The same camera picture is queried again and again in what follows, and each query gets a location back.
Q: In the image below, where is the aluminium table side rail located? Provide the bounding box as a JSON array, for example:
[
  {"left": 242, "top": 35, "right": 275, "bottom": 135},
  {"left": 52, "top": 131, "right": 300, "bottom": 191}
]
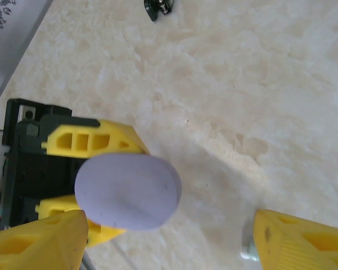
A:
[{"left": 0, "top": 0, "right": 54, "bottom": 98}]

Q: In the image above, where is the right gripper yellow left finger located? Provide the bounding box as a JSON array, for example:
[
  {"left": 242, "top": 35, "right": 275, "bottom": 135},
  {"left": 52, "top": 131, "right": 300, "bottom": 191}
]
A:
[{"left": 0, "top": 209, "right": 90, "bottom": 270}]

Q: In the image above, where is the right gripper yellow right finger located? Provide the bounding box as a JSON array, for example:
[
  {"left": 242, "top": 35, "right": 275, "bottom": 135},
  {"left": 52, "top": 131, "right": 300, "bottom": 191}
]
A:
[{"left": 252, "top": 209, "right": 338, "bottom": 270}]

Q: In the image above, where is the black stapler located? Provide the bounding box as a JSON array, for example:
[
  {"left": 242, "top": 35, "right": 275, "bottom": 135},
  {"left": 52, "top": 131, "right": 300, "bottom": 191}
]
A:
[{"left": 143, "top": 0, "right": 175, "bottom": 22}]

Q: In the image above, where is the lavender earbud charging case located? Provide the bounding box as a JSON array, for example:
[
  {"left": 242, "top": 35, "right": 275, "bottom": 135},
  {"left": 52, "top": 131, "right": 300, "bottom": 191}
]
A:
[{"left": 74, "top": 153, "right": 183, "bottom": 232}]

